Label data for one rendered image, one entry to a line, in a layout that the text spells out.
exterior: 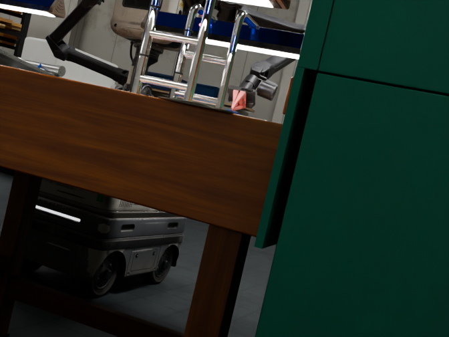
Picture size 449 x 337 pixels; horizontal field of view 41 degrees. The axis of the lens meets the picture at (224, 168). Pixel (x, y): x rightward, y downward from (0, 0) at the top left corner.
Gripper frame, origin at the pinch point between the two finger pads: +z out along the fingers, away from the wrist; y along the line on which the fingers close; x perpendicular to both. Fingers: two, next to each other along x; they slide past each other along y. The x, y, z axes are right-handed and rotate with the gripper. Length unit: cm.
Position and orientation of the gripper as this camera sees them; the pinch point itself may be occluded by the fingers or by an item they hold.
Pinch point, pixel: (232, 107)
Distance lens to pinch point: 210.7
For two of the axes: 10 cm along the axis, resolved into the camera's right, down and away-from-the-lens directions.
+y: 9.3, 2.1, -3.1
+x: 0.3, 7.8, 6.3
